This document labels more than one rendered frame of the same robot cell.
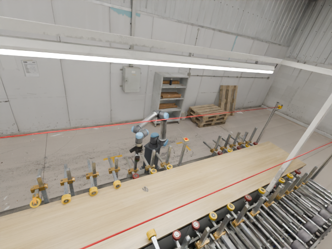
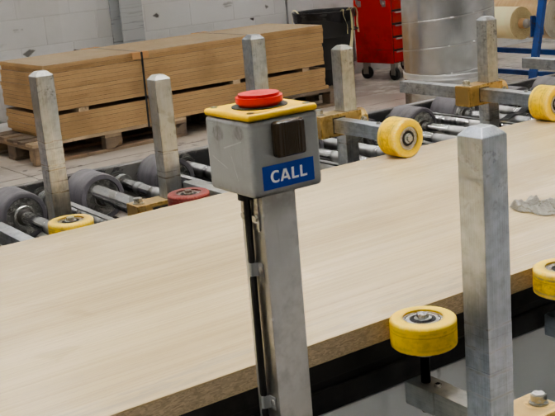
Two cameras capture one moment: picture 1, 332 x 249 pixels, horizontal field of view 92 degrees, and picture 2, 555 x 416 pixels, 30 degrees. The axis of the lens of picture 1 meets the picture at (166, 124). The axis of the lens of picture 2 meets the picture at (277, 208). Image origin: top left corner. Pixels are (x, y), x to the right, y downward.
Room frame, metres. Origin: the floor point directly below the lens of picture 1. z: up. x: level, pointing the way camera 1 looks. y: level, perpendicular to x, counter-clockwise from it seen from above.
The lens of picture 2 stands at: (2.86, -0.33, 1.36)
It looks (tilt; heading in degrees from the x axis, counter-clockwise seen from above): 15 degrees down; 179
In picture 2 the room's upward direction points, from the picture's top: 5 degrees counter-clockwise
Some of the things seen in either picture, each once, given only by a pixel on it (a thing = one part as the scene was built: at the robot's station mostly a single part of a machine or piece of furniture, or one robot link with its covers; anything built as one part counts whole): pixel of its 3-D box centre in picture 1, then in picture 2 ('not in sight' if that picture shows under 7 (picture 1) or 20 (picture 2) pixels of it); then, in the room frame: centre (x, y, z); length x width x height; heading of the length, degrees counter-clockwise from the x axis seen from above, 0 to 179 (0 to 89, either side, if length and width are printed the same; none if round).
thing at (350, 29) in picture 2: not in sight; (326, 49); (-6.30, 0.32, 0.36); 0.58 x 0.56 x 0.72; 34
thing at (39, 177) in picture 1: (43, 191); not in sight; (1.04, 1.14, 0.88); 0.03 x 0.03 x 0.48; 33
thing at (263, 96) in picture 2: not in sight; (258, 102); (2.00, -0.33, 1.22); 0.04 x 0.04 x 0.02
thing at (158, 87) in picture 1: (168, 100); not in sight; (4.67, 0.07, 0.78); 0.90 x 0.45 x 1.55; 124
